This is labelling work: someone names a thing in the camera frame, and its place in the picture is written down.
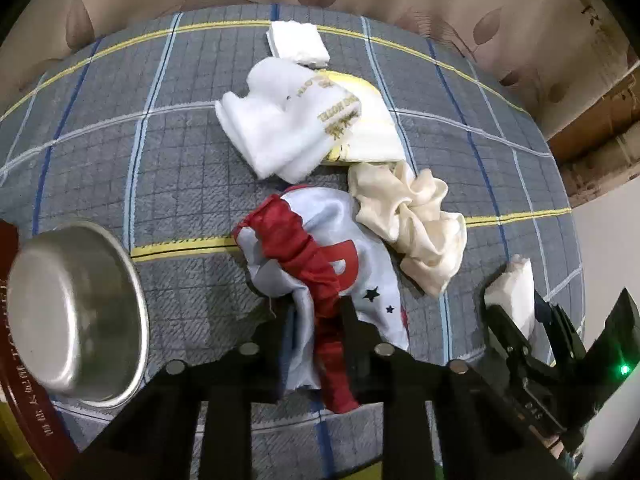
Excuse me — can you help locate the white hotel towel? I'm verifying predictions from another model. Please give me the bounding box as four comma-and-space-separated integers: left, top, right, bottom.
215, 56, 361, 184

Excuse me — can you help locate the white foam block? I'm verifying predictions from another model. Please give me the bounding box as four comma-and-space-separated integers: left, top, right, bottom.
484, 255, 535, 339

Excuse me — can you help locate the gold red tin tray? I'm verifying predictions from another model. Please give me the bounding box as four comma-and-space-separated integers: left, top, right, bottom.
1, 221, 79, 479

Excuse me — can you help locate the cream satin cloth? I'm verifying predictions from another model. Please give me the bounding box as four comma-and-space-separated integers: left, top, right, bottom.
347, 162, 468, 297

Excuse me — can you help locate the white yellow-edged towel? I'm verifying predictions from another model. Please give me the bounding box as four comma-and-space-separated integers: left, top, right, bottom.
321, 70, 406, 165

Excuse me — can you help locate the brown wooden door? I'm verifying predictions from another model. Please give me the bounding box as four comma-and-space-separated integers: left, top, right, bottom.
548, 70, 639, 208

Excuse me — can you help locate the beige printed curtain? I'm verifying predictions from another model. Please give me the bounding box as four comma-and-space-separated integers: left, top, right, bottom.
1, 0, 639, 134

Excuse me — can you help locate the small white folded cloth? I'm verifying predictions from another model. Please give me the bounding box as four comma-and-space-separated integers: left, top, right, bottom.
266, 21, 330, 68

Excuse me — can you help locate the red white satin cloth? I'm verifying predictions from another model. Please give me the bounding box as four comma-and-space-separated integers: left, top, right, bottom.
233, 186, 409, 414

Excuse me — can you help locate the stainless steel bowl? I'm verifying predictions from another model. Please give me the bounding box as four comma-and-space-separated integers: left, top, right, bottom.
6, 221, 150, 408

